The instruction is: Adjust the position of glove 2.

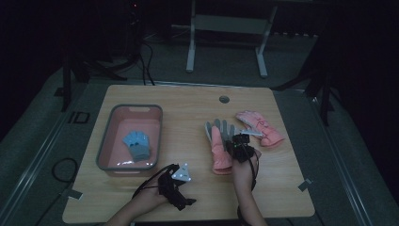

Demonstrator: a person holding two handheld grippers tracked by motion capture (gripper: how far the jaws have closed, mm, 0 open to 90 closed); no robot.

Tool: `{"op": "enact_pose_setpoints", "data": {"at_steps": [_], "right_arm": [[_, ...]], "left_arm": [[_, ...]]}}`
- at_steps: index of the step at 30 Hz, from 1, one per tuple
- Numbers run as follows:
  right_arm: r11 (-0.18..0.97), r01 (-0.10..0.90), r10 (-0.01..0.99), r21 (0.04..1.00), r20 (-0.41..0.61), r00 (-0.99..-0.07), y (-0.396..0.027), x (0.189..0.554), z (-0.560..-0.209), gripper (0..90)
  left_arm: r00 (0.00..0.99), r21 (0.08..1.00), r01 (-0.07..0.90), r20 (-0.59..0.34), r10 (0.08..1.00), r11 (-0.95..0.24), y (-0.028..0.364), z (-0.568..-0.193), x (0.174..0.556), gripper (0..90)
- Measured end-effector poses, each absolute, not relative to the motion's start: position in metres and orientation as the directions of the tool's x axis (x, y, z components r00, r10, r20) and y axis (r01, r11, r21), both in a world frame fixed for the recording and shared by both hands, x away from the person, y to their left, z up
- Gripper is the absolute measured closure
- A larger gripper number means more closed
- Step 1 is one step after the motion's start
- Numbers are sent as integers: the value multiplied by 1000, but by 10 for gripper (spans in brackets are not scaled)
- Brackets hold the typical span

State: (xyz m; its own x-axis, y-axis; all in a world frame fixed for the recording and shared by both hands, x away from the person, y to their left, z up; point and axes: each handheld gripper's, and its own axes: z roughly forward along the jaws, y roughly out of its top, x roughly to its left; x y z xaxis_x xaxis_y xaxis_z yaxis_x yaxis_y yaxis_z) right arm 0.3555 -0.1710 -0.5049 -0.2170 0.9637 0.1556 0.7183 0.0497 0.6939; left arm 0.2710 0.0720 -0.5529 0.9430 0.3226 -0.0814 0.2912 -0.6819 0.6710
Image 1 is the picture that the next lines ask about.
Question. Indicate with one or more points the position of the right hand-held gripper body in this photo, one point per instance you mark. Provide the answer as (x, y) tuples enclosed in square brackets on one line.
[(242, 147)]

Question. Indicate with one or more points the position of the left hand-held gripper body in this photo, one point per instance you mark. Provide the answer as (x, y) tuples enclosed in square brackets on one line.
[(171, 188)]

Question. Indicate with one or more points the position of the pink ski glove grey palm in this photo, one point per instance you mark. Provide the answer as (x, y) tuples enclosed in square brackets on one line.
[(219, 147)]

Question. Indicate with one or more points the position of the blue grey glove dark dots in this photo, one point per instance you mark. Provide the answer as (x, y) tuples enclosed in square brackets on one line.
[(135, 146)]

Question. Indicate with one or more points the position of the pink plastic bin grey rim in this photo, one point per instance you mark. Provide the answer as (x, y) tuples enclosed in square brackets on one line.
[(116, 141)]

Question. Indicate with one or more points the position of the person's left hand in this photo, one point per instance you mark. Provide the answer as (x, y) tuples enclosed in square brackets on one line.
[(147, 196)]

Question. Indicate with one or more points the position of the person's right hand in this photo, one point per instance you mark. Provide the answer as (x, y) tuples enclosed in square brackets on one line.
[(243, 172)]

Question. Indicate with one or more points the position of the pink white ski glove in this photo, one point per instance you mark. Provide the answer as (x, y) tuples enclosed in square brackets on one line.
[(262, 127)]

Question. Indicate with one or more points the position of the grey tape piece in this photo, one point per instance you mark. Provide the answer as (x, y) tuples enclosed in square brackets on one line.
[(73, 194), (305, 185)]

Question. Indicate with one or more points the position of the black tripod stand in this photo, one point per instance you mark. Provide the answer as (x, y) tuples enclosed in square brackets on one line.
[(81, 72), (316, 81)]

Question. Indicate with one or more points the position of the dark equipment with red light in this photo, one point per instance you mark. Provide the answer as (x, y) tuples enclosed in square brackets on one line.
[(135, 19)]

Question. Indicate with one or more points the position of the metal floor rail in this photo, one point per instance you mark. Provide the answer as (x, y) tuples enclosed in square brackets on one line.
[(338, 163), (40, 147)]

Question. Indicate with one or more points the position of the white metal desk frame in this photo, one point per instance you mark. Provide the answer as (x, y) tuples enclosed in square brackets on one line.
[(229, 25)]

